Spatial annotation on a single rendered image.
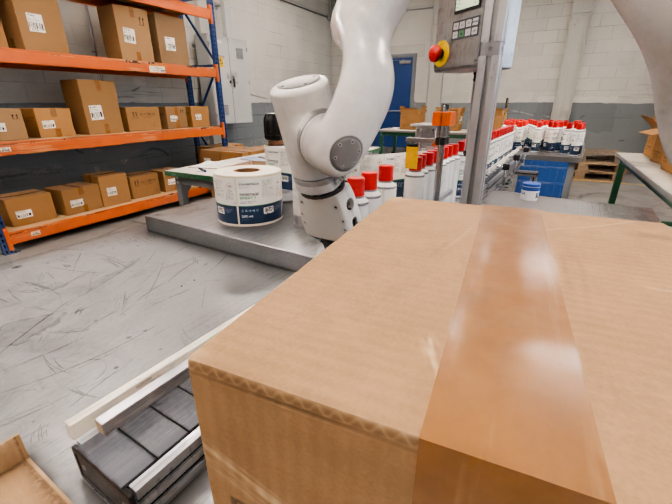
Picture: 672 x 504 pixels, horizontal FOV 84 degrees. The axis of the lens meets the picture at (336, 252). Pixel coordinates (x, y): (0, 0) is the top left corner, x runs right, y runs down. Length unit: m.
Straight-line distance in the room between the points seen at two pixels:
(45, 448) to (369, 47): 0.62
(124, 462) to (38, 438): 0.18
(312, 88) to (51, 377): 0.57
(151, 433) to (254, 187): 0.74
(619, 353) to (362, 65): 0.40
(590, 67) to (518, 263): 8.31
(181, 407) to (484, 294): 0.39
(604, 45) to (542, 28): 1.06
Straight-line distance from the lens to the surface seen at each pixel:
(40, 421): 0.65
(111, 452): 0.49
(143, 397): 0.41
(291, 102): 0.53
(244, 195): 1.08
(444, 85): 8.75
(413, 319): 0.18
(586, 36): 8.48
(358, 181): 0.69
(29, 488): 0.57
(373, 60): 0.51
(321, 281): 0.21
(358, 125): 0.48
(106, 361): 0.72
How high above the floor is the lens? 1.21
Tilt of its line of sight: 22 degrees down
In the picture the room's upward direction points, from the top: straight up
